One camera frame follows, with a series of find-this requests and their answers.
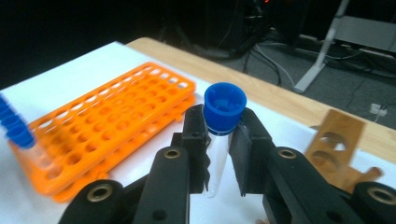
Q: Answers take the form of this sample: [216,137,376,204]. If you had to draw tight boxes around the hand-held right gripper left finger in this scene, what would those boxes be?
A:
[132,104,210,224]

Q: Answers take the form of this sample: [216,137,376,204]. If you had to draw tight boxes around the white plug adapter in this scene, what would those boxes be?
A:
[369,103,389,117]

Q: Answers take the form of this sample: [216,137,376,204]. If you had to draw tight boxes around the white metal stand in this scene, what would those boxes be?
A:
[293,0,396,94]

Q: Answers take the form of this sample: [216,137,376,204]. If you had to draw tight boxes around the orange plastic tube rack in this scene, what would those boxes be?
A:
[8,61,197,203]

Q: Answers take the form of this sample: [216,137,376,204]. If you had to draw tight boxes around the black floor cables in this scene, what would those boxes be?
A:
[242,46,283,87]

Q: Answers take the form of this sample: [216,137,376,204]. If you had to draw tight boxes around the white table mat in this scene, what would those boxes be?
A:
[0,41,396,224]

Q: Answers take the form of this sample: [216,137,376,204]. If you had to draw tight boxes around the black equipment stand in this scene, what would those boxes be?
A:
[174,0,281,60]

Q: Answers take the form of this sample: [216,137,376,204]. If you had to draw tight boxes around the long white floor cable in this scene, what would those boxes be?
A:
[253,43,296,90]

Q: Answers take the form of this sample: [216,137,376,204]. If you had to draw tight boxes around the wooden tube rack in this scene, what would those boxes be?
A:
[304,108,384,194]

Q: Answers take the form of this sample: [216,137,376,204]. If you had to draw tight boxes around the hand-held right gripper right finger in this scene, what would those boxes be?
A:
[229,106,365,224]

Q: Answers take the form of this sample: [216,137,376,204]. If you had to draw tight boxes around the blue-capped glass test tube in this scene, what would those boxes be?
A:
[0,94,9,114]
[6,124,48,171]
[204,81,248,199]
[0,113,23,129]

